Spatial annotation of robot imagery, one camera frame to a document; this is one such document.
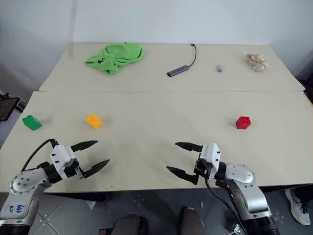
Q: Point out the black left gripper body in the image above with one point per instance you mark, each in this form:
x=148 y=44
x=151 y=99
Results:
x=73 y=170

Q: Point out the green toy brick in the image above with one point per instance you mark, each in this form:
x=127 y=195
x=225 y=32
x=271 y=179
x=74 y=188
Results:
x=32 y=123

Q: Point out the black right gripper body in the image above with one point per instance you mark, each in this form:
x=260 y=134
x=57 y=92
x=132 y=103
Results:
x=202 y=169

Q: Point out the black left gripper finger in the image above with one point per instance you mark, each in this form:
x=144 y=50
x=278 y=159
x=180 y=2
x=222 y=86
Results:
x=96 y=167
x=83 y=146

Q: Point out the clear bag of snacks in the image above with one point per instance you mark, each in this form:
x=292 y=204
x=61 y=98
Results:
x=256 y=61

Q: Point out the green crumpled cloth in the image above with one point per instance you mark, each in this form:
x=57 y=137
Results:
x=115 y=57

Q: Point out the white sneaker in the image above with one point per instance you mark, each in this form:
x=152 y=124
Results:
x=297 y=204

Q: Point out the yellow toy brick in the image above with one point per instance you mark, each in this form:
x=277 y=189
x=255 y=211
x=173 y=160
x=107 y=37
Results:
x=93 y=121

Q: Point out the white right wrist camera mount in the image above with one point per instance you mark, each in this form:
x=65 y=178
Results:
x=212 y=154

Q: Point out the red toy brick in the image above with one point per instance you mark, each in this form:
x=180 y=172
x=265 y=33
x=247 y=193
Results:
x=243 y=122

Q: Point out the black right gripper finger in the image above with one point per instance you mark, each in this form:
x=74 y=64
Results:
x=189 y=146
x=182 y=174

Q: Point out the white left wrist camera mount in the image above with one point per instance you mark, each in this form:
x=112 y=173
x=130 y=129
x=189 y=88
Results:
x=60 y=156

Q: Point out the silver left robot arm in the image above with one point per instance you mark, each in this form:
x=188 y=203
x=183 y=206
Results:
x=23 y=195

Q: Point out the small grey block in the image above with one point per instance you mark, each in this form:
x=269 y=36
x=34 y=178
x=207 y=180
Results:
x=220 y=68

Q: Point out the black object at table side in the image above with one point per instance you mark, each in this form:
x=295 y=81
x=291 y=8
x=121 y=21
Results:
x=8 y=104

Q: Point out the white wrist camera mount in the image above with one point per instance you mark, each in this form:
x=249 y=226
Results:
x=60 y=156
x=212 y=154

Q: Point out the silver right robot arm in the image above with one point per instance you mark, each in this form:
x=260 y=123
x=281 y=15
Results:
x=247 y=195

